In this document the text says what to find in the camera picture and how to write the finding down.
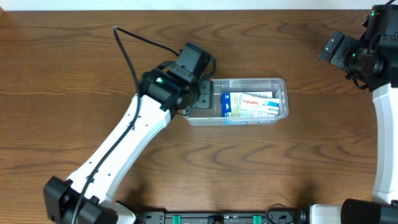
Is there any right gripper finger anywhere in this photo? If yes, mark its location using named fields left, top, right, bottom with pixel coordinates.
left=330, top=34, right=358, bottom=70
left=318, top=31, right=345, bottom=62

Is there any clear plastic container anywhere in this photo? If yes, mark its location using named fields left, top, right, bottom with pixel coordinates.
left=183, top=78, right=289, bottom=126

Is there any blue white medicine box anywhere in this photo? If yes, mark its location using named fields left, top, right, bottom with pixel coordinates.
left=221, top=91, right=280, bottom=124

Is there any white Panadol box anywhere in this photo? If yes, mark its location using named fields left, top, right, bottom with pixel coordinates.
left=239, top=95, right=280, bottom=115

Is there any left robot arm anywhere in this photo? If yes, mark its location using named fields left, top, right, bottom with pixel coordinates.
left=44, top=68, right=213, bottom=223

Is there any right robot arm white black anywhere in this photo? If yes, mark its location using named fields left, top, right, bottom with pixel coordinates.
left=293, top=31, right=397, bottom=223

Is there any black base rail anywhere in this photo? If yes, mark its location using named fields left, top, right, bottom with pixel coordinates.
left=136, top=208, right=310, bottom=224

